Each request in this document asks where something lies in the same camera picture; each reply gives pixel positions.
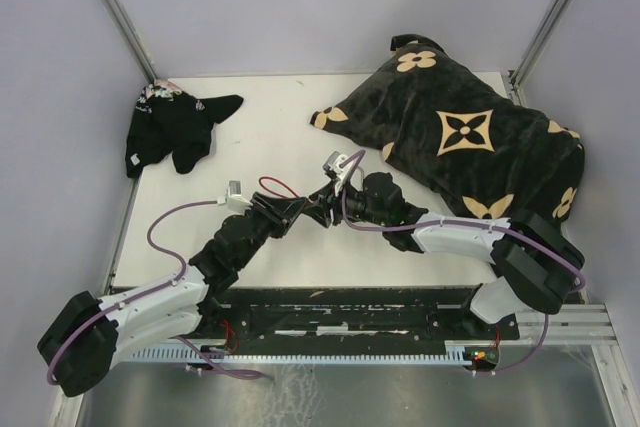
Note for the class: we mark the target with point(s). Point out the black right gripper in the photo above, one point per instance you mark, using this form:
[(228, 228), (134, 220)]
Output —
[(324, 200)]

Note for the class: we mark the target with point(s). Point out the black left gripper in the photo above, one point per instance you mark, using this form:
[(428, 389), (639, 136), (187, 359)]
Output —
[(280, 212)]

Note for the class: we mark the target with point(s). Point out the red cable padlock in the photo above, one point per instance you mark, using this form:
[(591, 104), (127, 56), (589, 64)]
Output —
[(276, 187)]

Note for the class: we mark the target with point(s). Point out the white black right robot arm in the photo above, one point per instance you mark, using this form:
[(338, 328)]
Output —
[(535, 267)]

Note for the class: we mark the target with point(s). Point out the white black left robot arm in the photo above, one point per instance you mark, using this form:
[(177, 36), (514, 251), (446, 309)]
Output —
[(91, 335)]

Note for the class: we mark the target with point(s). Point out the black printed garment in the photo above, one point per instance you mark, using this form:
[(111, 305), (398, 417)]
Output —
[(169, 121)]

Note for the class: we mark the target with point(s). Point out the black beige patterned blanket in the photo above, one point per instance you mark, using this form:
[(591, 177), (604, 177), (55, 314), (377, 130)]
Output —
[(437, 122)]

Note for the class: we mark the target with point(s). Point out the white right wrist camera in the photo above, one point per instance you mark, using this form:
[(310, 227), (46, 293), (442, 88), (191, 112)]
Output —
[(337, 168)]

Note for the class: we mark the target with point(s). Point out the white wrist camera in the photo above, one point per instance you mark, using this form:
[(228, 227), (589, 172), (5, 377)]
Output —
[(233, 198), (337, 168)]

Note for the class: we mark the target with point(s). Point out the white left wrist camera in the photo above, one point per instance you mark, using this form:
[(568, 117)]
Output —
[(233, 198)]

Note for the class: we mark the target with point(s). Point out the black base frame bar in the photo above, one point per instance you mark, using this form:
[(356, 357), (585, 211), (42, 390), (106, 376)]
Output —
[(322, 321)]

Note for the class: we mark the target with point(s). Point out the left aluminium frame post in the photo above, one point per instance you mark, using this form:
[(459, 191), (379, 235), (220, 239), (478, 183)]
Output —
[(129, 34)]

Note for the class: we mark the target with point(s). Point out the aluminium frame post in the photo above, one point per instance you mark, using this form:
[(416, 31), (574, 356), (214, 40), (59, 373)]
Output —
[(534, 49), (129, 34)]

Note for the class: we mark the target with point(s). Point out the right aluminium frame post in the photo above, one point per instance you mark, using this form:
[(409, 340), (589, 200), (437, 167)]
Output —
[(534, 49)]

